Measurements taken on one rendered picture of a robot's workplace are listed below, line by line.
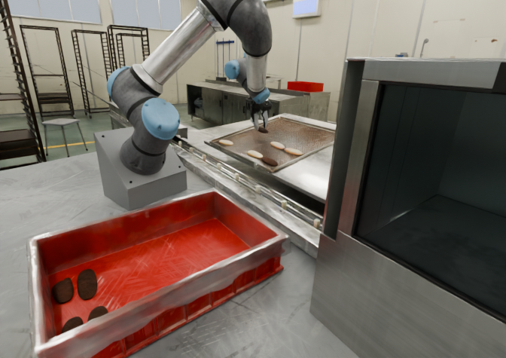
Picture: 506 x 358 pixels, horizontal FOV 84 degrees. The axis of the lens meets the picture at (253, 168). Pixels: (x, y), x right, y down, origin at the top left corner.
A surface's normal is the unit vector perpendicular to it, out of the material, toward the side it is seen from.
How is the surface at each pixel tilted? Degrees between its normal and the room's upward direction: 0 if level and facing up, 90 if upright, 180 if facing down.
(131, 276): 0
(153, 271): 0
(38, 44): 90
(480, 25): 90
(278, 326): 0
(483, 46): 90
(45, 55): 90
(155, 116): 48
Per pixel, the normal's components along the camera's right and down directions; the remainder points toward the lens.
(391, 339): -0.80, 0.18
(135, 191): 0.78, 0.25
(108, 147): 0.53, -0.55
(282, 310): 0.04, -0.93
